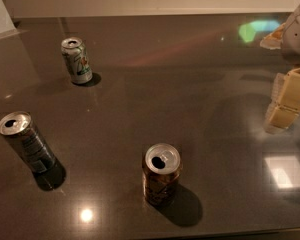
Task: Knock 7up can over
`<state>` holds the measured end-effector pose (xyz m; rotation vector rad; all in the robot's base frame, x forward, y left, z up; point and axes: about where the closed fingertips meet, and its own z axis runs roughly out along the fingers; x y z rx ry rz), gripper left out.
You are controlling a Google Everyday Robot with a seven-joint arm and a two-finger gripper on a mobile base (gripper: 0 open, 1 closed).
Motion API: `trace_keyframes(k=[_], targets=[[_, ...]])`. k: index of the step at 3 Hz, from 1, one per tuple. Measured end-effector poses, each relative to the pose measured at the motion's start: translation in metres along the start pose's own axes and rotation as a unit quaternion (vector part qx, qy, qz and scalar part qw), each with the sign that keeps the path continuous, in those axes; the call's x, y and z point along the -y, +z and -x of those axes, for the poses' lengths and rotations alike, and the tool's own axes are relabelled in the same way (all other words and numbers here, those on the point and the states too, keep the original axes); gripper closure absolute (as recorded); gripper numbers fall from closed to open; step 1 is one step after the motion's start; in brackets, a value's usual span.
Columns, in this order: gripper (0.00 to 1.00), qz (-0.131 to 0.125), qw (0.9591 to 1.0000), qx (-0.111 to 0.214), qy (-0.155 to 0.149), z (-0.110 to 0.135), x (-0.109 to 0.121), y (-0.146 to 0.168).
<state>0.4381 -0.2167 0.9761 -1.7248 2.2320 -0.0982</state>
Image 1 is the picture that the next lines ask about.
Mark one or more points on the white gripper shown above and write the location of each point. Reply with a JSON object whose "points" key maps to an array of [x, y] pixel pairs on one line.
{"points": [[297, 39]]}

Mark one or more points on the green white 7up can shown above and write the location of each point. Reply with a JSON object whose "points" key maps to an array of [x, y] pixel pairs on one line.
{"points": [[76, 59]]}

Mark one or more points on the brown soda can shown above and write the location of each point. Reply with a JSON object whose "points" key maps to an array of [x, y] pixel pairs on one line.
{"points": [[162, 167]]}

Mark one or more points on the tall black energy drink can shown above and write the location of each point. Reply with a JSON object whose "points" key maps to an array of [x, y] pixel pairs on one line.
{"points": [[23, 135]]}

